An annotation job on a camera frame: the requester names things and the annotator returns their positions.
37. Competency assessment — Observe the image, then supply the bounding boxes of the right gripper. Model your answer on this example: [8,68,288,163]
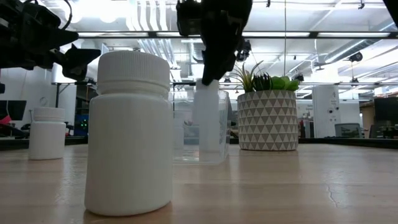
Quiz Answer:
[200,0,253,86]

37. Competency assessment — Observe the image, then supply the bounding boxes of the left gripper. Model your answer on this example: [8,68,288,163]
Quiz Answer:
[18,1,102,81]

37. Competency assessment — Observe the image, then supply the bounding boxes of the clear plastic container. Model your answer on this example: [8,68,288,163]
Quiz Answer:
[172,89,231,166]

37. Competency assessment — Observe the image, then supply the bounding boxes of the blue equipment rack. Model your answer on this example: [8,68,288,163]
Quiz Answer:
[74,114,90,138]

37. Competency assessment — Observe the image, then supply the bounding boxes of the succulent in patterned pot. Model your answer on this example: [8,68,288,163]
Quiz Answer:
[228,60,301,152]

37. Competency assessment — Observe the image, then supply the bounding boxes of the black computer monitor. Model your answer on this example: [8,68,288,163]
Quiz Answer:
[0,100,27,121]
[374,97,398,126]

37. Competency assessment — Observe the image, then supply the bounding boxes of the black ceiling spotlight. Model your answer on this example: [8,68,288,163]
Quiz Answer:
[348,51,364,63]

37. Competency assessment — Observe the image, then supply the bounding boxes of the black hanging camera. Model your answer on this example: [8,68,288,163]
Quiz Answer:
[236,39,252,62]

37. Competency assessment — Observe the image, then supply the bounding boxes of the thin black horizontal rail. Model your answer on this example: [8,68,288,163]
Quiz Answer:
[51,81,398,87]

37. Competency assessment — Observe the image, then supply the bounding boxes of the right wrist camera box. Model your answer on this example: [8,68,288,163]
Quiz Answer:
[176,0,203,37]

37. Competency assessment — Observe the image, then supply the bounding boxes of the thin hanging cable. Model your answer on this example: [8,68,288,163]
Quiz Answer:
[283,0,287,77]

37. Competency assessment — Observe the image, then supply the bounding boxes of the black overhead frame crossbar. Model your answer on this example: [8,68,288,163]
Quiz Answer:
[77,30,398,40]

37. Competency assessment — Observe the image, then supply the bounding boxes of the black aluminium table frame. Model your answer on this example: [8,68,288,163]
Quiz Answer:
[0,136,398,151]

